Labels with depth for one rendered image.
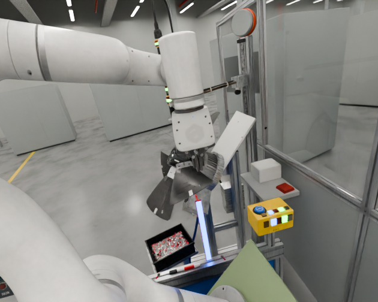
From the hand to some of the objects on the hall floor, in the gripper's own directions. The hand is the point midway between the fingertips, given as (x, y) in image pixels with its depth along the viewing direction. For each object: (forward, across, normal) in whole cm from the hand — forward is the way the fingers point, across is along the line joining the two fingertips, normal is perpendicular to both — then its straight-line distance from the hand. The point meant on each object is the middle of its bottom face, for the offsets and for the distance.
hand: (198, 162), depth 56 cm
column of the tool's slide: (+144, -58, -92) cm, 180 cm away
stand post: (+144, -10, -64) cm, 157 cm away
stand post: (+144, -33, -64) cm, 161 cm away
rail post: (+143, -32, -15) cm, 148 cm away
